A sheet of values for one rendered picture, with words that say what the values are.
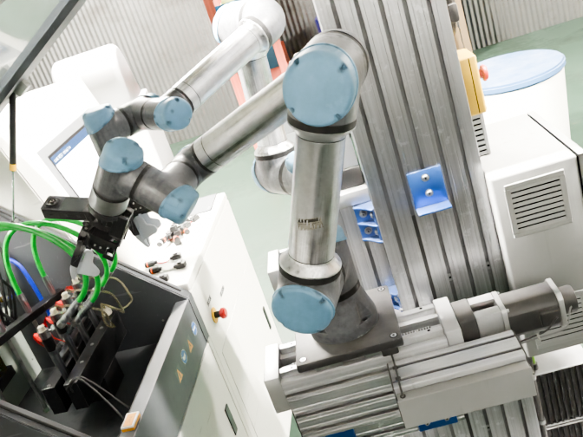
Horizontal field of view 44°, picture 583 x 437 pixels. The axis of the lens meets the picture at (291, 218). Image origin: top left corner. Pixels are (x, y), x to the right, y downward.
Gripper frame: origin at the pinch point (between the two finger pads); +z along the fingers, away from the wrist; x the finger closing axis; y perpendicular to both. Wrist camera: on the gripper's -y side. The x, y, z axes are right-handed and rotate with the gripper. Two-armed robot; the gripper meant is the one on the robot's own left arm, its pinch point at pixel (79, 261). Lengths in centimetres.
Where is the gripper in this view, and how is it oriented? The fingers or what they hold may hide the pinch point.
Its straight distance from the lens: 160.7
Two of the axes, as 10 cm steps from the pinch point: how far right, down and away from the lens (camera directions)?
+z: -3.7, 6.5, 6.6
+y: 9.1, 4.1, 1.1
